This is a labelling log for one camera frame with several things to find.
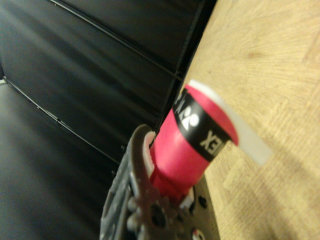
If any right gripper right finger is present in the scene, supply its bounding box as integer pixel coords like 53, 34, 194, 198
179, 179, 220, 240

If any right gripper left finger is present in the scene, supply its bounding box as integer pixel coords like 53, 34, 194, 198
99, 124, 187, 240

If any black curtain stand pole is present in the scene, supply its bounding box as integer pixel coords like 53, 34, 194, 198
49, 0, 185, 82

